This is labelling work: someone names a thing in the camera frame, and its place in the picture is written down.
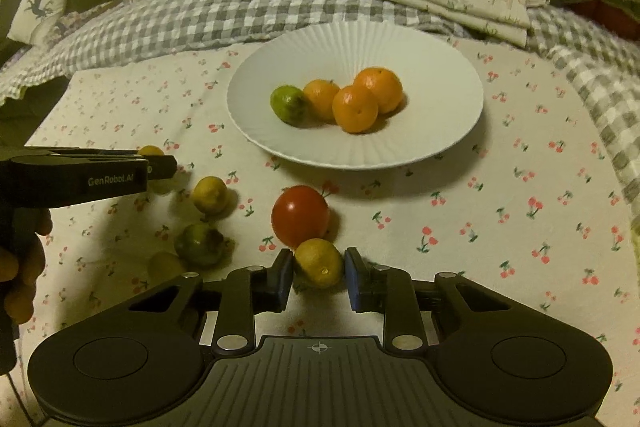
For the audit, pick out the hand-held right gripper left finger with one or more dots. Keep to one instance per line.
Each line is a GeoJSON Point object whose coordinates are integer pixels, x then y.
{"type": "Point", "coordinates": [283, 279]}

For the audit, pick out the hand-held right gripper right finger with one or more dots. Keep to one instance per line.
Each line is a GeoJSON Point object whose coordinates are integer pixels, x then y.
{"type": "Point", "coordinates": [354, 281]}

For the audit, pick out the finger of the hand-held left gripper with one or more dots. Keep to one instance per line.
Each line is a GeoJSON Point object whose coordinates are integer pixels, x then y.
{"type": "Point", "coordinates": [162, 167]}

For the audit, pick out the small yellow citrus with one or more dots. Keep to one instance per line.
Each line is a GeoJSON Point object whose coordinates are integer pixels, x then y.
{"type": "Point", "coordinates": [151, 151]}

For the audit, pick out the yellow lemon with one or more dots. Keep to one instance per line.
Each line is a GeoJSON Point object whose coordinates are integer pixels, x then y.
{"type": "Point", "coordinates": [320, 263]}

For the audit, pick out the white ribbed plate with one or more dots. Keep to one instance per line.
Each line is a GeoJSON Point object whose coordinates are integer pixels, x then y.
{"type": "Point", "coordinates": [350, 142]}

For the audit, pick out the person's left hand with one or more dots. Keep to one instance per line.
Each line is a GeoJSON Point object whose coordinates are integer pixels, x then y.
{"type": "Point", "coordinates": [22, 272]}

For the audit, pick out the yellow-green lemon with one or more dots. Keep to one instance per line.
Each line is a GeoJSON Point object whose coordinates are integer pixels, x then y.
{"type": "Point", "coordinates": [210, 194]}

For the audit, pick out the red tomato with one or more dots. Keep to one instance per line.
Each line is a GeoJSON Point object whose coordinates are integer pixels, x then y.
{"type": "Point", "coordinates": [300, 216]}

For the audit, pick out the dark green bruised citrus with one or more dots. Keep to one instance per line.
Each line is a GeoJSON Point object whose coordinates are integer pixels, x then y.
{"type": "Point", "coordinates": [200, 244]}

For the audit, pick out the pale green citrus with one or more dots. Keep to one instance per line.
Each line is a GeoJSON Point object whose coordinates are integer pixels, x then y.
{"type": "Point", "coordinates": [165, 267]}

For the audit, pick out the green lime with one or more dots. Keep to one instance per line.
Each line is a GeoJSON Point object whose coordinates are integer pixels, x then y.
{"type": "Point", "coordinates": [287, 104]}

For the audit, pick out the cherry print sheet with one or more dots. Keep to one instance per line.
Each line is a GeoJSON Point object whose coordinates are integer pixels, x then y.
{"type": "Point", "coordinates": [500, 217]}

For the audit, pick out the grey checked blanket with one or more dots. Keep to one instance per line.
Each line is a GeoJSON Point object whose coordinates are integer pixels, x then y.
{"type": "Point", "coordinates": [225, 12]}

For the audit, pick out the small orange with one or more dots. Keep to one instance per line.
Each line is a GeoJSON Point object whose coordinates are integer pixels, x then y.
{"type": "Point", "coordinates": [320, 97]}

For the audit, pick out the white printed cushion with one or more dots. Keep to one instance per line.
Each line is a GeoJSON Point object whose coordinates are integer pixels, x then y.
{"type": "Point", "coordinates": [42, 4]}

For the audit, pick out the large orange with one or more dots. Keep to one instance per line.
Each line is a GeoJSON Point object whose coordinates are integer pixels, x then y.
{"type": "Point", "coordinates": [380, 87]}

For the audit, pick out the red cloth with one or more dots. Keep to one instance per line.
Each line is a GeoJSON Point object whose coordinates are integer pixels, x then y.
{"type": "Point", "coordinates": [605, 17]}

